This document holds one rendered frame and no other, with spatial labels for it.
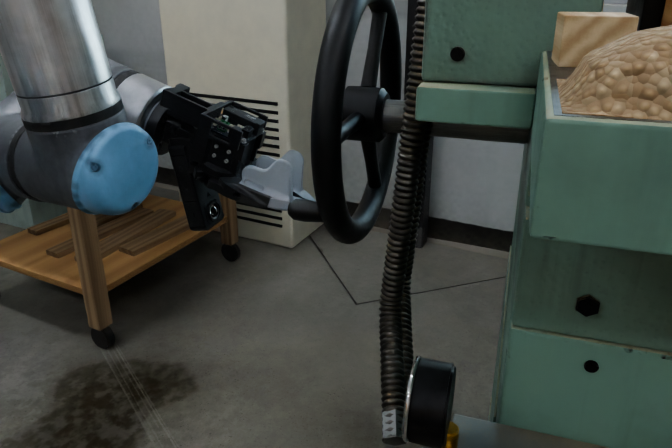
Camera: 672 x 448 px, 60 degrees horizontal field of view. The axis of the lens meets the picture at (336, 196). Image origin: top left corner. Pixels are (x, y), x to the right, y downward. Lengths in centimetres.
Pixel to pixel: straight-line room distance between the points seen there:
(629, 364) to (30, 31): 53
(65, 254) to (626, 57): 171
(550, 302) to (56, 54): 44
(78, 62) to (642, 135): 45
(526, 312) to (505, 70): 19
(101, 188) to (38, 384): 115
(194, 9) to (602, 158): 191
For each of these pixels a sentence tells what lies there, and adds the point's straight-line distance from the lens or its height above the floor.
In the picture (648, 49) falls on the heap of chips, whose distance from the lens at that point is 30.
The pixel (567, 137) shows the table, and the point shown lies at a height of 89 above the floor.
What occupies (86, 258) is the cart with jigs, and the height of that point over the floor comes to 29.
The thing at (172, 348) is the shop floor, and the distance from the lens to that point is 168.
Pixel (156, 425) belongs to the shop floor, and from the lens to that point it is 146.
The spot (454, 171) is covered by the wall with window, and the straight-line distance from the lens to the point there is 210.
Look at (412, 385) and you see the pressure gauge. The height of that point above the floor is 69.
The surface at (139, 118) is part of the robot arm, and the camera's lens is 69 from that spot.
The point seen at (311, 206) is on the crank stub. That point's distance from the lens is 63.
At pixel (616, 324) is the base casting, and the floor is 73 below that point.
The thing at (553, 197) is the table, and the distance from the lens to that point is 28.
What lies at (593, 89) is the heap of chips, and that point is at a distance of 29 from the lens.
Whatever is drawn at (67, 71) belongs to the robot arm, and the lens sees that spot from 56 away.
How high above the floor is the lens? 96
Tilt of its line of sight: 22 degrees down
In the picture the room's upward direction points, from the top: straight up
